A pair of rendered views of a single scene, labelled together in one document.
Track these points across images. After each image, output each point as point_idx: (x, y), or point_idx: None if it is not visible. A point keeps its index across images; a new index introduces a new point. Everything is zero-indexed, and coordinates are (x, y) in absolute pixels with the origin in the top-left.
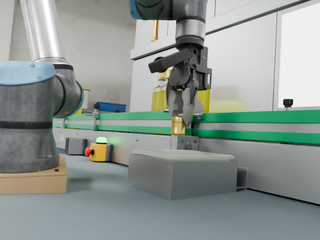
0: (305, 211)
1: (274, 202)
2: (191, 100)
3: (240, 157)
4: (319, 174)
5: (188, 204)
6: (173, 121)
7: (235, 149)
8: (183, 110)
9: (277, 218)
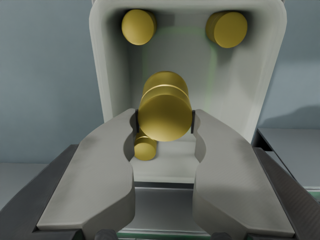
0: (29, 132)
1: (69, 138)
2: (63, 153)
3: (137, 202)
4: (18, 191)
5: (85, 9)
6: (167, 86)
7: (149, 215)
8: (127, 126)
9: (6, 73)
